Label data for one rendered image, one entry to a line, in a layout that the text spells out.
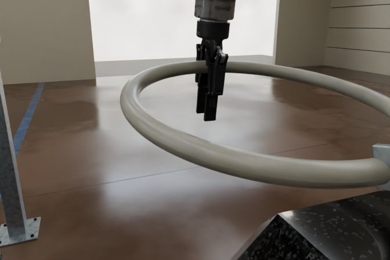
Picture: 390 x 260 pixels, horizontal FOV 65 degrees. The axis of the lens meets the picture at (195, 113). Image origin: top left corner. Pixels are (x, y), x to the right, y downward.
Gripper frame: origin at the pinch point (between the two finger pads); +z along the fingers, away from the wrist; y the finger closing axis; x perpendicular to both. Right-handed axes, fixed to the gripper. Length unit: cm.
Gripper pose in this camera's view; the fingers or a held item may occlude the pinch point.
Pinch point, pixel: (206, 104)
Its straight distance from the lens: 77.0
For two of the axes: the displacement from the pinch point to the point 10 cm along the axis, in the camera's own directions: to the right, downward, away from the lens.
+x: 9.3, -0.8, 3.6
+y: 3.6, 3.8, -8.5
